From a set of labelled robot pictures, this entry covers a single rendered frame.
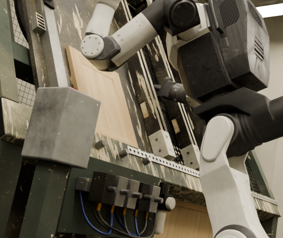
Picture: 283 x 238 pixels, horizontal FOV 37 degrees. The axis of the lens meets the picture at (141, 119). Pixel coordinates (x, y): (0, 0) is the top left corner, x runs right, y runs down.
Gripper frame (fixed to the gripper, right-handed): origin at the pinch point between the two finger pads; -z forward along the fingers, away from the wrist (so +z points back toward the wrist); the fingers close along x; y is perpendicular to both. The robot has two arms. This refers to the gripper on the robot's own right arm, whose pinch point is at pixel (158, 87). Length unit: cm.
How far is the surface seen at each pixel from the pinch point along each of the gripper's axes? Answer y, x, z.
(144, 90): 14.3, -5.8, 4.3
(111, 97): 38.0, -15.7, 9.4
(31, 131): 97, -36, 46
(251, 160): -115, -12, 7
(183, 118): -13.5, -9.4, 11.1
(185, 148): -13.1, -23.5, 18.9
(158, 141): 14.4, -25.3, 22.5
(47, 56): 72, -13, 6
